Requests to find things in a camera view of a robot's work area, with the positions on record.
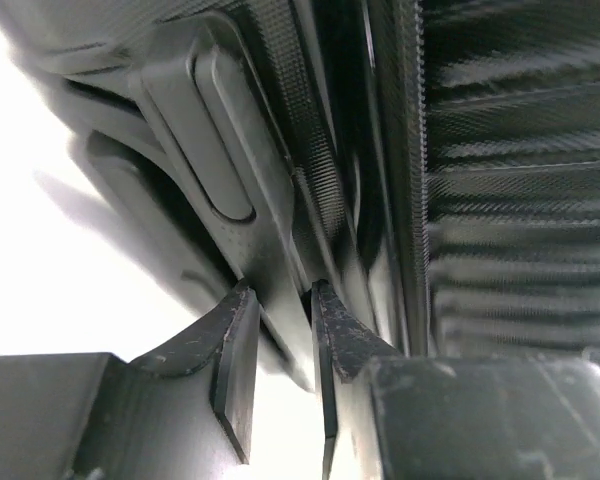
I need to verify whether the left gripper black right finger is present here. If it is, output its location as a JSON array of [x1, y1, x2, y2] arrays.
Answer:
[[310, 280, 401, 479]]

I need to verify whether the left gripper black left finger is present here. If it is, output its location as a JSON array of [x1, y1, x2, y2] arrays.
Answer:
[[131, 280, 260, 464]]

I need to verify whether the black hard-shell suitcase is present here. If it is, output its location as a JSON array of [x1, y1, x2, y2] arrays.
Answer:
[[0, 1, 600, 387]]

